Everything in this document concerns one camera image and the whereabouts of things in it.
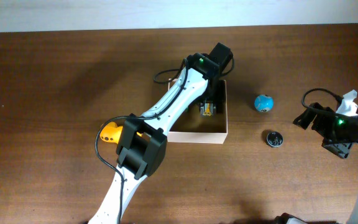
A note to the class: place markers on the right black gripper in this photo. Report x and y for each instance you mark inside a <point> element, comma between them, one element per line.
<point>340,149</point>

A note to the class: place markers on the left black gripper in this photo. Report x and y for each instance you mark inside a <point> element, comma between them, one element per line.
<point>221,93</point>

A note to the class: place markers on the grey red toy truck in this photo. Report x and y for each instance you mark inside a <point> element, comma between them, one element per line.
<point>208,108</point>

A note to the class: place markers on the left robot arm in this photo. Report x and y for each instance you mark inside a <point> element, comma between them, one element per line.
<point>142,144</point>

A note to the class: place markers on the black round disc toy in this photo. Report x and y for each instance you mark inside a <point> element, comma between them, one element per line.
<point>274,139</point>

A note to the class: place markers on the open pink cardboard box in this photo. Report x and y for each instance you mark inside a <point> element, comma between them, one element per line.
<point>193,127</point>

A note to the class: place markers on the blue toy ball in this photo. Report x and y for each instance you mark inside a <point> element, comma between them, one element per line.
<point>263,103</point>

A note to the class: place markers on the yellow rubber animal toy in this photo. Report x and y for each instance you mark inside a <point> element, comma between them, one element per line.
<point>111,133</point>

